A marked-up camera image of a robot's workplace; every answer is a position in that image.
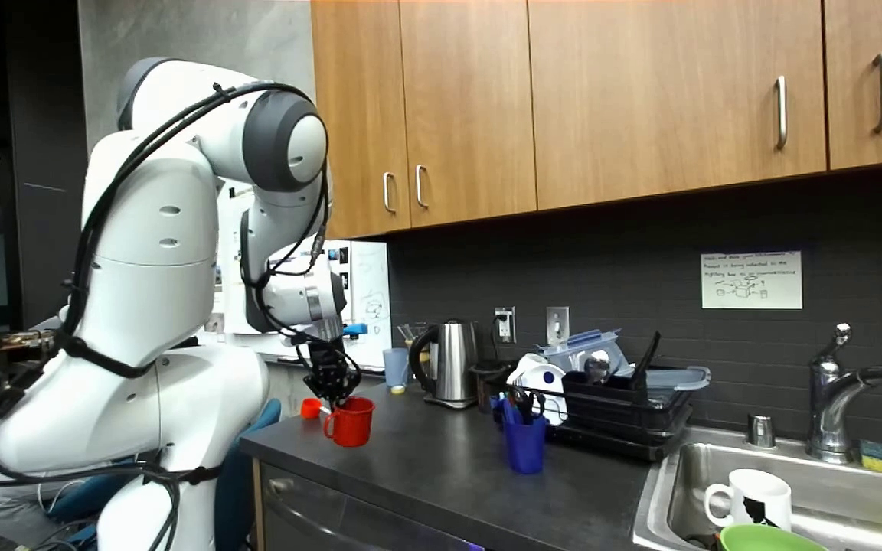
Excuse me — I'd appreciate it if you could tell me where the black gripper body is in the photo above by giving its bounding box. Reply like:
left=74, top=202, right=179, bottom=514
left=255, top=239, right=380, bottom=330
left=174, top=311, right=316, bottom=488
left=300, top=333, right=365, bottom=392

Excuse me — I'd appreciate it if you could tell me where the red ceramic mug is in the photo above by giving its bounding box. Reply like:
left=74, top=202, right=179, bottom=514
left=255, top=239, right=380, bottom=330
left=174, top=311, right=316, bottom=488
left=321, top=394, right=377, bottom=450

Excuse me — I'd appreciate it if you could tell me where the white mug black print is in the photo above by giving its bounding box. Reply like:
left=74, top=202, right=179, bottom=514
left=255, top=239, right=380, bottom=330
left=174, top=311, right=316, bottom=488
left=702, top=465, right=797, bottom=537

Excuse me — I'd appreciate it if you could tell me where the translucent blue cup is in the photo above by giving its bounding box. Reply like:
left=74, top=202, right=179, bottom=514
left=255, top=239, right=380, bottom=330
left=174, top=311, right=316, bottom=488
left=380, top=347, right=415, bottom=399

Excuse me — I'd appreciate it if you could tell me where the stainless steel kettle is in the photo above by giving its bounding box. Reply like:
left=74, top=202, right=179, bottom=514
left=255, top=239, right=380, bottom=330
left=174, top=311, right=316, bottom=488
left=408, top=320, right=482, bottom=413

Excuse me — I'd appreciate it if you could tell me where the black cup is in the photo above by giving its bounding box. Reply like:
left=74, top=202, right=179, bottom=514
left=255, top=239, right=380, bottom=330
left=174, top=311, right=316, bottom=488
left=469, top=359, right=513, bottom=413

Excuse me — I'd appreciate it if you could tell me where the blue plastic utensil cup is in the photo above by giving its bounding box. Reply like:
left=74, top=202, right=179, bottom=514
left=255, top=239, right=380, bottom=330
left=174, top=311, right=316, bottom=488
left=495, top=394, right=551, bottom=479

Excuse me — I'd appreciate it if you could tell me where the white item in rack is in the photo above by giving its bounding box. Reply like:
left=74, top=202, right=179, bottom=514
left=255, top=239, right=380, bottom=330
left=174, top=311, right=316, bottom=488
left=506, top=352, right=572, bottom=430

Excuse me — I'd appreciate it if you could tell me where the clear container blue lid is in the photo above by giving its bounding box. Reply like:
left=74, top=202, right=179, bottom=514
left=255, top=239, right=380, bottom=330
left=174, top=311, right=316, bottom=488
left=538, top=325, right=633, bottom=380

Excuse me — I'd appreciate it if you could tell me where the narrow wooden cabinet door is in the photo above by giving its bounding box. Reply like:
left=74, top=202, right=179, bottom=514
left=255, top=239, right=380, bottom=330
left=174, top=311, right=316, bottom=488
left=310, top=0, right=409, bottom=242

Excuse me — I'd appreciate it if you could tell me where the black dish rack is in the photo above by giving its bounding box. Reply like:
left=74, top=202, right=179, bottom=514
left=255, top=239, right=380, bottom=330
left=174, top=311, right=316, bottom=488
left=544, top=362, right=702, bottom=470

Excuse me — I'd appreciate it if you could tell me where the black spatula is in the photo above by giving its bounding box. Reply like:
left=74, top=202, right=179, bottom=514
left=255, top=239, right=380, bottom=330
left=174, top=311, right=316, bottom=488
left=632, top=328, right=665, bottom=409

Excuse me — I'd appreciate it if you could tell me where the blue plate in rack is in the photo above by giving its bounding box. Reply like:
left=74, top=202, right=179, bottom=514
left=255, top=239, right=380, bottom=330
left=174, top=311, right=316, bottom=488
left=643, top=362, right=718, bottom=399

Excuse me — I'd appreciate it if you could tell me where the small metal sink cup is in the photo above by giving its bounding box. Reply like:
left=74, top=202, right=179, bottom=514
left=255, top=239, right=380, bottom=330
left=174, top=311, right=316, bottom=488
left=744, top=410, right=779, bottom=450

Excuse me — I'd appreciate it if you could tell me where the wide wooden cabinet door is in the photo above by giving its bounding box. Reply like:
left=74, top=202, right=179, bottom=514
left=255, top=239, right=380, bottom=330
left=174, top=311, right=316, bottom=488
left=526, top=0, right=831, bottom=214

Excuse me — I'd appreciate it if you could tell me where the green bowl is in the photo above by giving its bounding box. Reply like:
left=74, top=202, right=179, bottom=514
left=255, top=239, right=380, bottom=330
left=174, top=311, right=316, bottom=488
left=718, top=521, right=823, bottom=551

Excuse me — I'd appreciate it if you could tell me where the chrome sink faucet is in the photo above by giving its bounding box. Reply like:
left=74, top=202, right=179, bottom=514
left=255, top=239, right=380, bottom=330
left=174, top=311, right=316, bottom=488
left=803, top=322, right=882, bottom=465

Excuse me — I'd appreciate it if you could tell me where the stainless steel sink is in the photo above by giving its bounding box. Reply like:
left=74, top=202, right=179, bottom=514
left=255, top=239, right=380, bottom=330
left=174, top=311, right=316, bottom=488
left=632, top=424, right=882, bottom=551

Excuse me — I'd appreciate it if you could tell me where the white wall outlet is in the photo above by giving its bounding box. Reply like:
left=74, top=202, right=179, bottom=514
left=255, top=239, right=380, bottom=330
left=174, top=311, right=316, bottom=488
left=543, top=303, right=572, bottom=352
left=489, top=303, right=522, bottom=348

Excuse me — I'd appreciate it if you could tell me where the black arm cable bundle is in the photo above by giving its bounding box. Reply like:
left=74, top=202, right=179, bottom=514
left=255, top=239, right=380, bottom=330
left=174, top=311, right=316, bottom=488
left=0, top=78, right=341, bottom=551

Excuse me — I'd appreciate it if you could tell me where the white paper wall note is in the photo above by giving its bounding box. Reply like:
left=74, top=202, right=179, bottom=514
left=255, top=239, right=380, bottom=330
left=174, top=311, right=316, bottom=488
left=694, top=249, right=807, bottom=316

